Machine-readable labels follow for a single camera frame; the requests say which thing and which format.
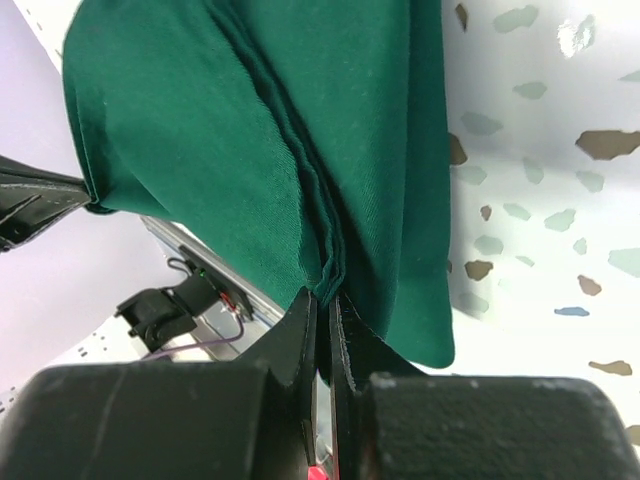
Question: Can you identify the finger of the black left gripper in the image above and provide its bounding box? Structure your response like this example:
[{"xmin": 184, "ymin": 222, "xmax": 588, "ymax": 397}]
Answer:
[{"xmin": 1, "ymin": 156, "xmax": 91, "ymax": 253}]

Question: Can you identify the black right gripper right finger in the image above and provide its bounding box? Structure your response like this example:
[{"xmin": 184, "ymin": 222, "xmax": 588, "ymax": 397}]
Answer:
[{"xmin": 328, "ymin": 296, "xmax": 639, "ymax": 479}]

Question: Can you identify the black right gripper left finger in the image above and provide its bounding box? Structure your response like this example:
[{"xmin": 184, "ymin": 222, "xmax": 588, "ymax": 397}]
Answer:
[{"xmin": 1, "ymin": 290, "xmax": 318, "ymax": 479}]

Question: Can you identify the dark green surgical cloth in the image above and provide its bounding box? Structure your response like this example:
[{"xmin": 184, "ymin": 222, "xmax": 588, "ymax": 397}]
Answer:
[{"xmin": 62, "ymin": 1, "xmax": 455, "ymax": 368}]

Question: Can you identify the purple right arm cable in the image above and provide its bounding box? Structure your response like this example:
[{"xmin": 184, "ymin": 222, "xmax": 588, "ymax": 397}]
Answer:
[{"xmin": 142, "ymin": 312, "xmax": 247, "ymax": 364}]

